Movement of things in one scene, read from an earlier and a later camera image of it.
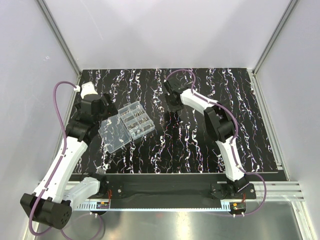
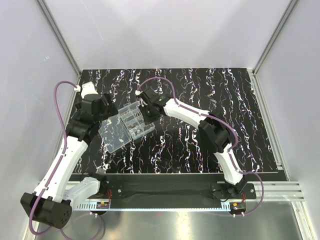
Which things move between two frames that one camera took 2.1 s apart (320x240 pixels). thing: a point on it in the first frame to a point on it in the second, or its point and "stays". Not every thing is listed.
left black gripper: x=110 y=103 stays
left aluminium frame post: x=65 y=47 stays
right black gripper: x=171 y=101 to x=145 y=110
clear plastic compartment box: x=132 y=122 stays
